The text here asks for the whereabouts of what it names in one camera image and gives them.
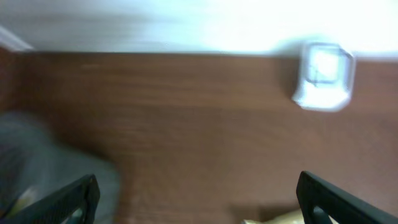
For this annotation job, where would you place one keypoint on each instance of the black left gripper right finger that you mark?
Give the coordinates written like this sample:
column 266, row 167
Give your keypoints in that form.
column 323, row 202

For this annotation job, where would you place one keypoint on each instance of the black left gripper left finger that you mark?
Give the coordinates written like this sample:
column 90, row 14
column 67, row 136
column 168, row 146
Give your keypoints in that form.
column 74, row 203

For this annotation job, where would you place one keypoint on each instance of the yellow snack bag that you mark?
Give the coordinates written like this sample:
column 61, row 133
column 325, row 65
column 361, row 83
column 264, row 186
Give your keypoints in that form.
column 294, row 217

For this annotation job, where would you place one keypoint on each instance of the white barcode scanner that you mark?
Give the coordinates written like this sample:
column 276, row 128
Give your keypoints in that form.
column 325, row 78

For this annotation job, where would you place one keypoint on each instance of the grey plastic mesh basket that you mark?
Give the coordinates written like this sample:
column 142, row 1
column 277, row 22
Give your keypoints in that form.
column 35, row 164

